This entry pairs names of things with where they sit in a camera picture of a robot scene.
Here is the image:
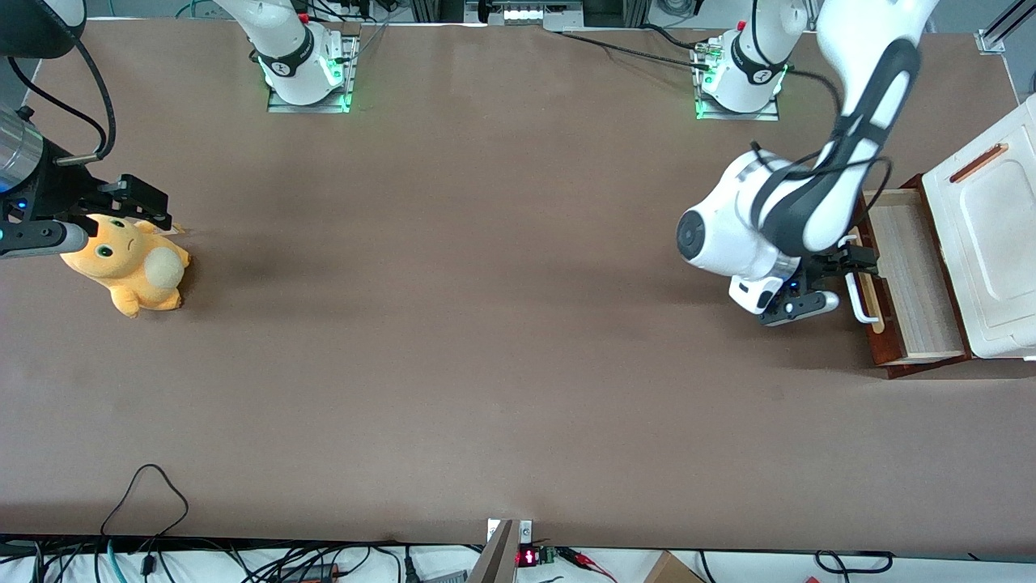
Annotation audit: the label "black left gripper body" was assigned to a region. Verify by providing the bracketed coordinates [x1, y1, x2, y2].
[797, 253, 844, 294]

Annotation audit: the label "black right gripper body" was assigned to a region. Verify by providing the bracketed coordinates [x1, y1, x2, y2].
[32, 142, 111, 226]

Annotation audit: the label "white drawer handle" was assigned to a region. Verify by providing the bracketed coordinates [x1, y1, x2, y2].
[838, 235, 883, 326]

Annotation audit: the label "brown wooden drawer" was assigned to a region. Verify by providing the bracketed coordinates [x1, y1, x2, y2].
[854, 188, 972, 367]

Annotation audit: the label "orange plush toy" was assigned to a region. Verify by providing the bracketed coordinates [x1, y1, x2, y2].
[61, 212, 193, 319]

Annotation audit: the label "white-topped brown wooden cabinet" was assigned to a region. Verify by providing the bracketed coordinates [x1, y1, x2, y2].
[870, 93, 1036, 380]

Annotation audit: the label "brown cardboard box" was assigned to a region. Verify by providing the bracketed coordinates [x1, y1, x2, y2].
[643, 551, 705, 583]

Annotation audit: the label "red black clip leads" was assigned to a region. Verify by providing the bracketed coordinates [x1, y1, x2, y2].
[558, 548, 616, 581]

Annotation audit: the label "white lit device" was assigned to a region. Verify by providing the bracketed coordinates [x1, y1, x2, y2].
[484, 0, 585, 30]

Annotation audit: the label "grey metal profile bar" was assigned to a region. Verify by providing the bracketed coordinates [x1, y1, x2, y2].
[468, 518, 519, 583]

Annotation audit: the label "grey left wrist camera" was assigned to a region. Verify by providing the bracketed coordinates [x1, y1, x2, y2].
[758, 290, 841, 327]

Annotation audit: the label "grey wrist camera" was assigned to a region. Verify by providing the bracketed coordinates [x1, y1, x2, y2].
[0, 219, 91, 260]
[758, 290, 841, 327]

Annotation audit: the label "tan wooden handle strip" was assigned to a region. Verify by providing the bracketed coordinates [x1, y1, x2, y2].
[860, 271, 885, 334]

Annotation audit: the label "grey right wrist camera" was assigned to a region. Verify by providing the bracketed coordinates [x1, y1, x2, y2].
[0, 219, 91, 260]

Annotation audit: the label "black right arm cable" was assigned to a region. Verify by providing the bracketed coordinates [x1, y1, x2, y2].
[55, 39, 117, 167]
[8, 57, 106, 134]

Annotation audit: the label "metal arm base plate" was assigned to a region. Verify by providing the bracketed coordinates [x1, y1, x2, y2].
[694, 40, 780, 122]
[267, 32, 361, 114]

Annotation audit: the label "black looped cable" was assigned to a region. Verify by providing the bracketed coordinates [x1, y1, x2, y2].
[101, 464, 189, 539]

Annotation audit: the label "aluminium frame profile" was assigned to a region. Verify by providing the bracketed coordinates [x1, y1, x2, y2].
[975, 0, 1036, 56]

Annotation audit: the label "short black table cable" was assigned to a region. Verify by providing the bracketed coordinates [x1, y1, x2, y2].
[643, 23, 707, 53]

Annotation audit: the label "black flat-loop cable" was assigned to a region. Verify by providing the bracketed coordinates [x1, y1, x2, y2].
[813, 550, 895, 574]

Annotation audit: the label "long black table cable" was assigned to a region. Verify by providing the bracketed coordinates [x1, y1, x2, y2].
[557, 29, 713, 70]

